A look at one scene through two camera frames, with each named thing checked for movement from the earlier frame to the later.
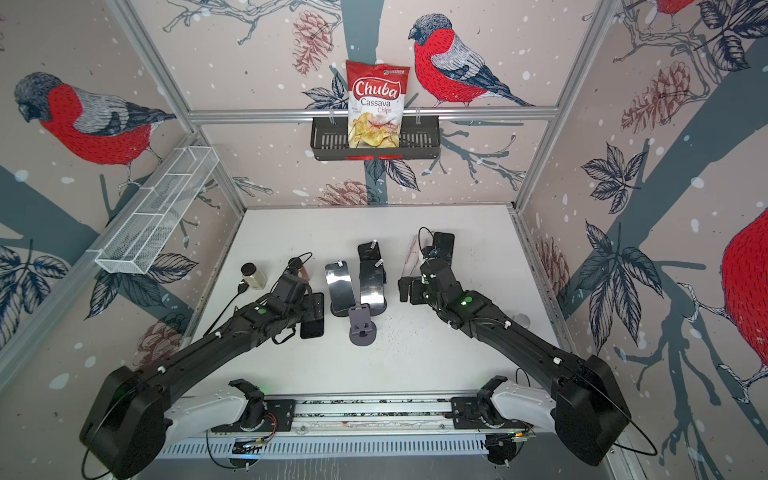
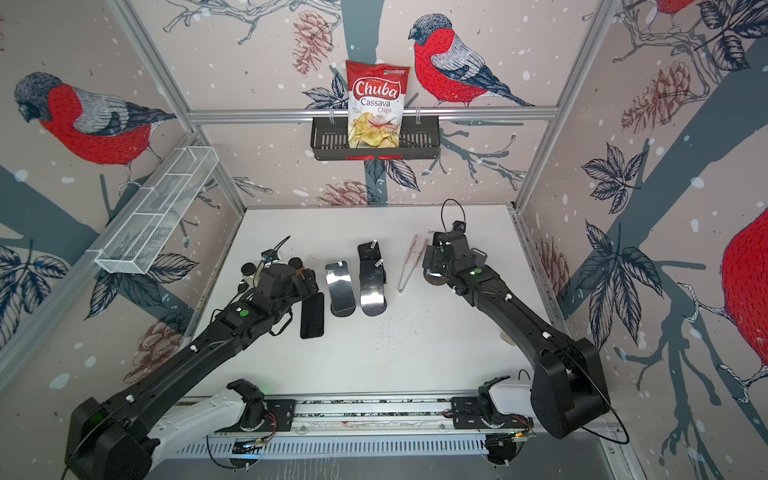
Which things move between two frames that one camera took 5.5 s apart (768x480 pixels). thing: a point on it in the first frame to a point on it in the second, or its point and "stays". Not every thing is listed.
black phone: x=314 y=327 stays
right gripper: x=415 y=285 to x=436 y=259
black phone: x=340 y=286 stays
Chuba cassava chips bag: x=375 y=99 stays
